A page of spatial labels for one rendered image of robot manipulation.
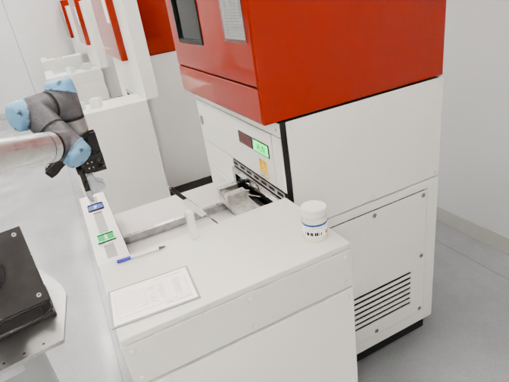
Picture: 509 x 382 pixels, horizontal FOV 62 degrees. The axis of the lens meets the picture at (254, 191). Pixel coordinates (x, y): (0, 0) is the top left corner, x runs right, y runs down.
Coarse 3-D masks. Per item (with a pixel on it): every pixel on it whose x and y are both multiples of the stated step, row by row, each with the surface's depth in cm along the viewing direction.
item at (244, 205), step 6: (222, 198) 169; (246, 198) 165; (228, 204) 164; (234, 204) 162; (240, 204) 161; (246, 204) 160; (252, 204) 160; (234, 210) 159; (240, 210) 157; (246, 210) 156
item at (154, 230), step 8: (208, 208) 168; (216, 208) 170; (224, 208) 171; (184, 216) 165; (200, 216) 168; (160, 224) 162; (168, 224) 163; (176, 224) 164; (136, 232) 159; (144, 232) 159; (152, 232) 161; (160, 232) 162; (128, 240) 158; (136, 240) 159
